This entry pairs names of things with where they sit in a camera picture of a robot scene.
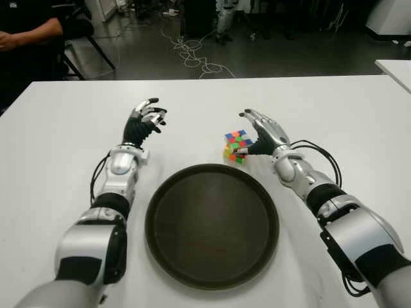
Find robot left hand black silver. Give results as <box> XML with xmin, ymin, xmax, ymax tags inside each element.
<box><xmin>123</xmin><ymin>98</ymin><xmax>168</xmax><ymax>149</ymax></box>

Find robot right hand black silver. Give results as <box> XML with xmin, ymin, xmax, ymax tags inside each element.
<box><xmin>238</xmin><ymin>108</ymin><xmax>292</xmax><ymax>158</ymax></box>

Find multicoloured Rubik's cube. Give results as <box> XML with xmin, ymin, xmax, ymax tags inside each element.
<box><xmin>223</xmin><ymin>128</ymin><xmax>254</xmax><ymax>165</ymax></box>

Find person's bare forearm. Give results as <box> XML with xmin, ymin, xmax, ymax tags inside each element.
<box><xmin>0</xmin><ymin>24</ymin><xmax>64</xmax><ymax>52</ymax></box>

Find round dark brown plate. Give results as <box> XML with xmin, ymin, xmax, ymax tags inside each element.
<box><xmin>144</xmin><ymin>163</ymin><xmax>280</xmax><ymax>291</ymax></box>

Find black metal chair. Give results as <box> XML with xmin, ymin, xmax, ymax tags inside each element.
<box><xmin>56</xmin><ymin>6</ymin><xmax>116</xmax><ymax>81</ymax></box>

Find white board panel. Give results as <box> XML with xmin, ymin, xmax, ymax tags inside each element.
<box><xmin>85</xmin><ymin>0</ymin><xmax>117</xmax><ymax>22</ymax></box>

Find silver humanoid robot legs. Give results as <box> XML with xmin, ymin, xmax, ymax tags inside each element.
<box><xmin>214</xmin><ymin>0</ymin><xmax>238</xmax><ymax>44</ymax></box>

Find seated person in black shirt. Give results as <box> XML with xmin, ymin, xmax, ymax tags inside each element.
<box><xmin>0</xmin><ymin>0</ymin><xmax>67</xmax><ymax>112</ymax></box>

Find tall black cabinet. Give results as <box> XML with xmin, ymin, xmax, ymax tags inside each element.
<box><xmin>181</xmin><ymin>0</ymin><xmax>219</xmax><ymax>38</ymax></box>

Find white side table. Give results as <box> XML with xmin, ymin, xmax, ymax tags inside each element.
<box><xmin>374</xmin><ymin>59</ymin><xmax>411</xmax><ymax>94</ymax></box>

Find white cabinet with black base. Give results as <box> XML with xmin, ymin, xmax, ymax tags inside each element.
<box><xmin>365</xmin><ymin>0</ymin><xmax>411</xmax><ymax>42</ymax></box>

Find black left arm cable bundle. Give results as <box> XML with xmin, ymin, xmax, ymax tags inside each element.
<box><xmin>89</xmin><ymin>153</ymin><xmax>112</xmax><ymax>206</ymax></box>

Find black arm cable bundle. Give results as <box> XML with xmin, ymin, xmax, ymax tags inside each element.
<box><xmin>290</xmin><ymin>139</ymin><xmax>370</xmax><ymax>296</ymax></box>
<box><xmin>89</xmin><ymin>153</ymin><xmax>112</xmax><ymax>206</ymax></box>

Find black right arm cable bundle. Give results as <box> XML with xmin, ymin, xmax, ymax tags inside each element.
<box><xmin>290</xmin><ymin>139</ymin><xmax>370</xmax><ymax>296</ymax></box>

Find tangled white floor cable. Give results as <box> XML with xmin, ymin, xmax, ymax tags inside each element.
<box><xmin>160</xmin><ymin>19</ymin><xmax>237</xmax><ymax>80</ymax></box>

